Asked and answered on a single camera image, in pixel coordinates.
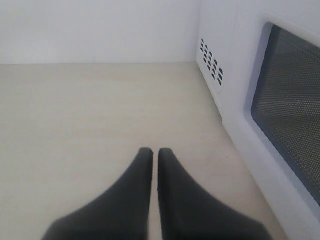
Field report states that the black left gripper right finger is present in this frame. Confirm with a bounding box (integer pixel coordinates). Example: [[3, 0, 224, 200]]
[[157, 148, 272, 240]]

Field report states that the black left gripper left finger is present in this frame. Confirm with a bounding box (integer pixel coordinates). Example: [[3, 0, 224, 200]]
[[43, 147, 153, 240]]

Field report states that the white microwave door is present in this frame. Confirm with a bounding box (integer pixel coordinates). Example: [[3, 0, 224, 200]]
[[222, 0, 320, 240]]

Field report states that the white microwave oven body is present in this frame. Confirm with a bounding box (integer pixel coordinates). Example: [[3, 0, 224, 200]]
[[196, 0, 239, 119]]

